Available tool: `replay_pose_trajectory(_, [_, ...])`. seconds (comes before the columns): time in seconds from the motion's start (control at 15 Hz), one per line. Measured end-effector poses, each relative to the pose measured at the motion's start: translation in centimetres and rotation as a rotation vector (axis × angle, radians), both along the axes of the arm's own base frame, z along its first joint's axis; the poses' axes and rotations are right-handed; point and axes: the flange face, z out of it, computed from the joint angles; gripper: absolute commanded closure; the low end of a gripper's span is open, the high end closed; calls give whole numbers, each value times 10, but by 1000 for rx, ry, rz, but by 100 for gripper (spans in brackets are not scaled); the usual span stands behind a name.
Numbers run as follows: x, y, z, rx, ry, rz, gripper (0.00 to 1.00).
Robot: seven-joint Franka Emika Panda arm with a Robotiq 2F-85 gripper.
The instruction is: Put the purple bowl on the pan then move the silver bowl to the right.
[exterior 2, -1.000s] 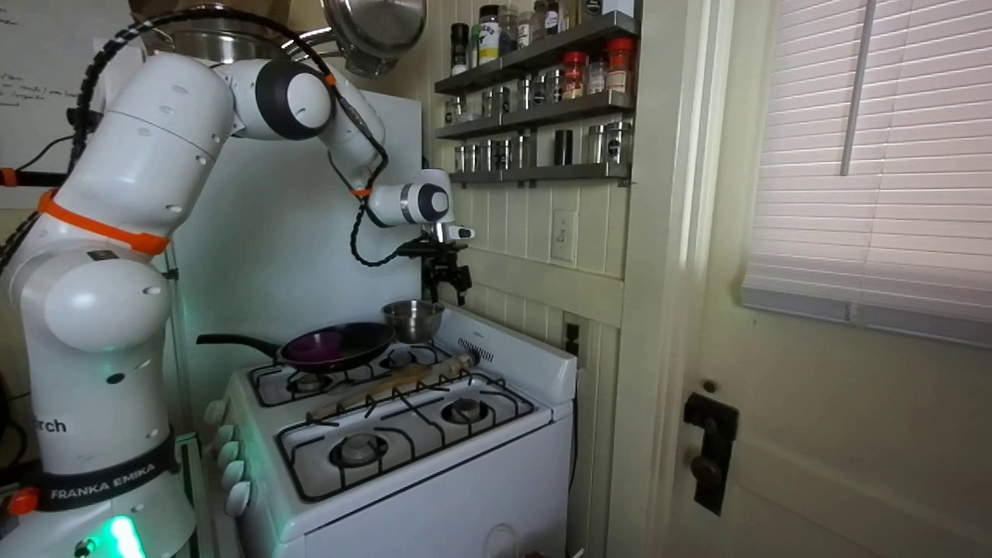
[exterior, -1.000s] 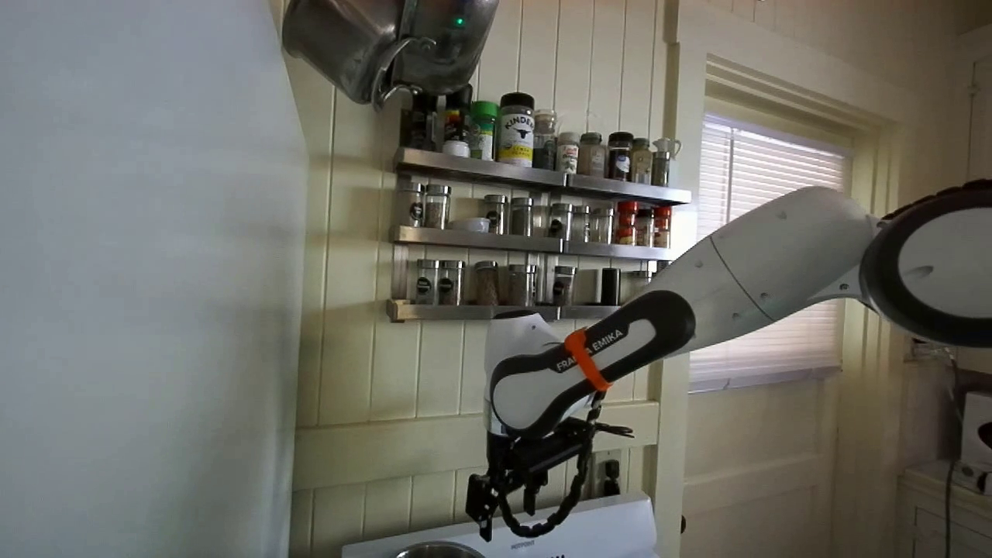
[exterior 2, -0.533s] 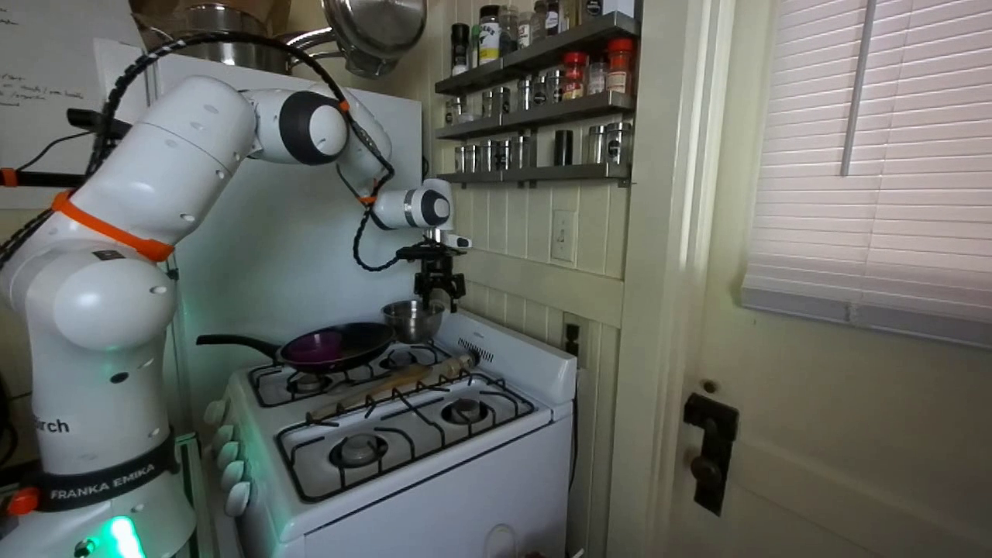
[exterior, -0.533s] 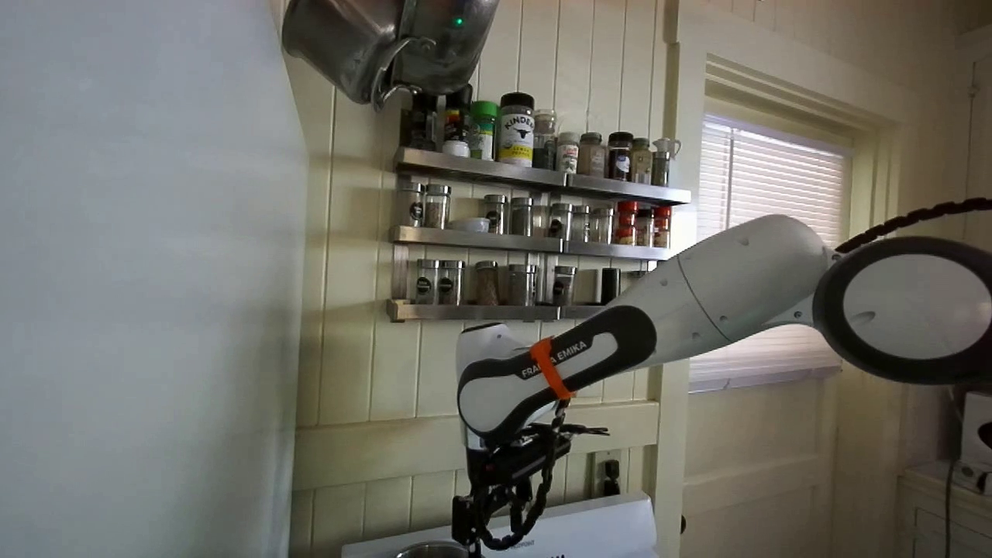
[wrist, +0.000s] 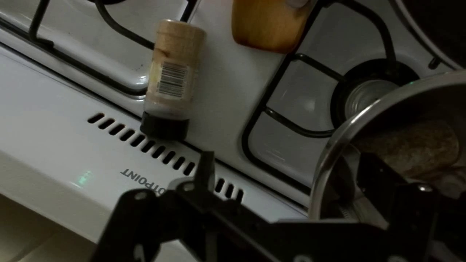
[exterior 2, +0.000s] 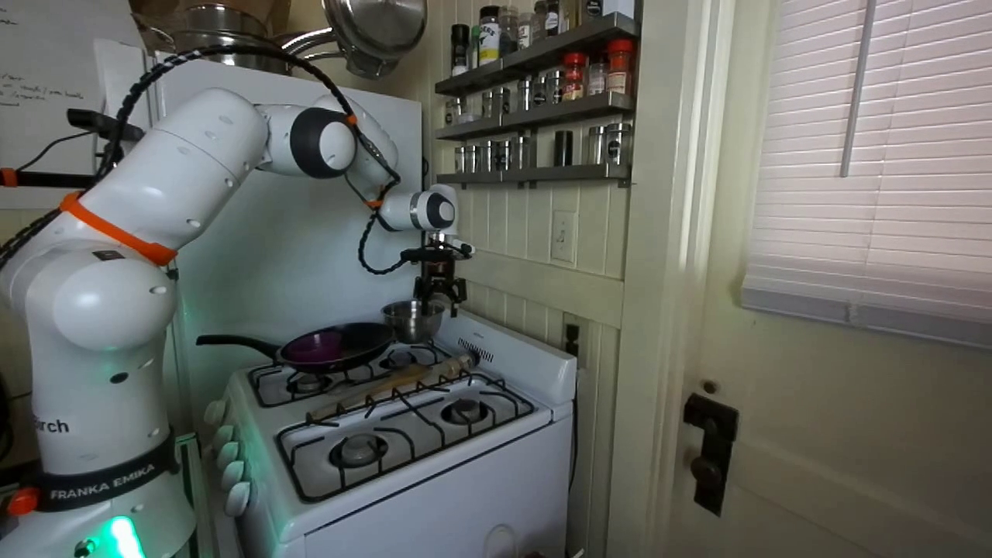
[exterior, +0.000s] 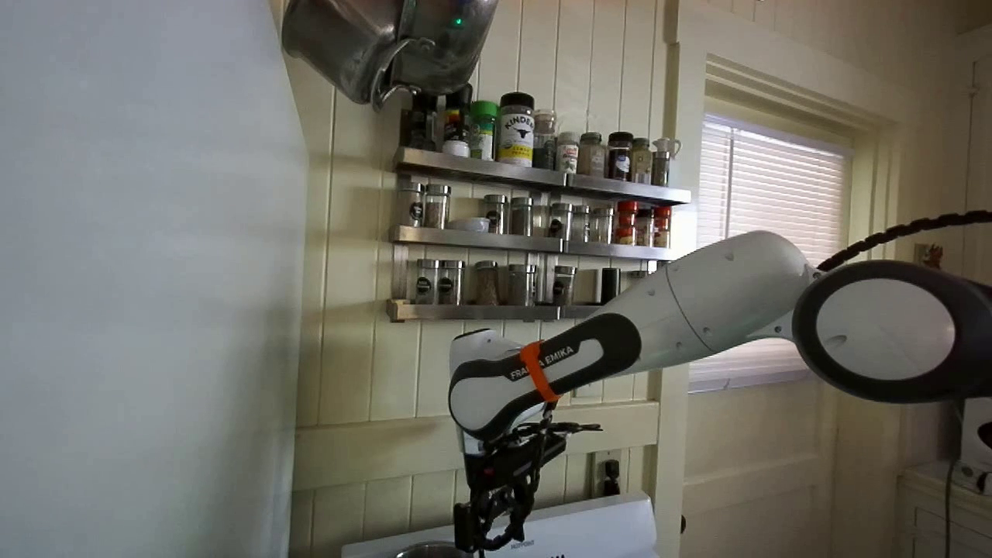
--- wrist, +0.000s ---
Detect spice bottle with black cap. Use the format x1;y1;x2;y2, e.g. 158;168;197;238
139;19;209;142

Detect black stove grate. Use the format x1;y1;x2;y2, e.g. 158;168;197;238
241;0;466;195

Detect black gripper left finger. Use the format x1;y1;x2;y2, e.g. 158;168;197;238
89;150;274;262

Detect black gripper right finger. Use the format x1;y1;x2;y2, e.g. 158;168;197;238
356;151;466;262

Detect silver metal bowl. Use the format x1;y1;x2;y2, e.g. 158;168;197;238
309;70;466;222

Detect black frying pan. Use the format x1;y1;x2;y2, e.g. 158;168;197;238
391;0;466;71

